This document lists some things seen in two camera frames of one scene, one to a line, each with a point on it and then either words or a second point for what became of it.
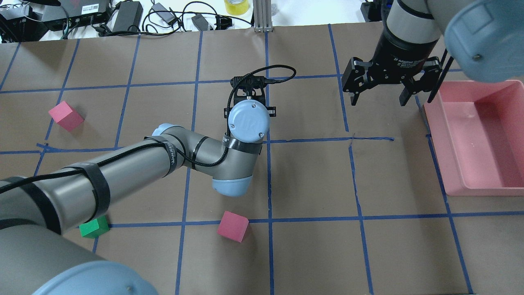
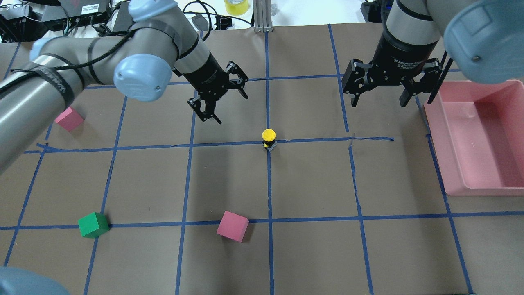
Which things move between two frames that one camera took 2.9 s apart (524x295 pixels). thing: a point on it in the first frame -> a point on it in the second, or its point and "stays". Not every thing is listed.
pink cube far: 67,116 stays
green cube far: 94,228 stays
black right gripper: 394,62 stays
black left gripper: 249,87 -> 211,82
